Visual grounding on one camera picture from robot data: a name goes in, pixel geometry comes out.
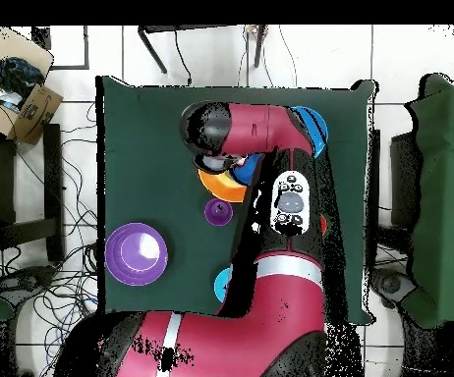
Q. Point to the purple cup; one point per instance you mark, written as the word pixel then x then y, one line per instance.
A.
pixel 219 214

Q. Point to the yellow bowl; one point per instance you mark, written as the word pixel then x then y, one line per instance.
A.
pixel 221 188

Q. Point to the dark blue bowl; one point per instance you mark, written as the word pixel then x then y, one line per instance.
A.
pixel 246 172

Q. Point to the large sky blue bowl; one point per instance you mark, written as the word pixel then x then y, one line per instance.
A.
pixel 316 125

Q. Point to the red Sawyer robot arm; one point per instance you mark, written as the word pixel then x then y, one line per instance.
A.
pixel 258 125

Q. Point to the small light blue bowl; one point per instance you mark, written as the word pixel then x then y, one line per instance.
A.
pixel 222 284

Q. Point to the orange cup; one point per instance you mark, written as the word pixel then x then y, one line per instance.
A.
pixel 323 224

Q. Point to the dark green table cloth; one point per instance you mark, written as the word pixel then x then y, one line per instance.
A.
pixel 152 137

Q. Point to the purple bowl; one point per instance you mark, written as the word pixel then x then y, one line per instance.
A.
pixel 132 259

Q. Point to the black wooden bench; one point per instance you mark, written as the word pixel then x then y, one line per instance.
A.
pixel 52 176

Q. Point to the printed cardboard box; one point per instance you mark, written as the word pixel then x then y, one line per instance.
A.
pixel 34 114

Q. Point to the dark blue bag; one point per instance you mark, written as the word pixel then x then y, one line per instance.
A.
pixel 18 74

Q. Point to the plain cardboard box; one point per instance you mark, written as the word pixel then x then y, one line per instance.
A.
pixel 18 47

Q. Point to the black pedestal leg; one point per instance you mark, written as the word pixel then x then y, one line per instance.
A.
pixel 26 280
pixel 392 284

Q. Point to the black metal frame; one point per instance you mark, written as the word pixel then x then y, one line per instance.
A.
pixel 180 28

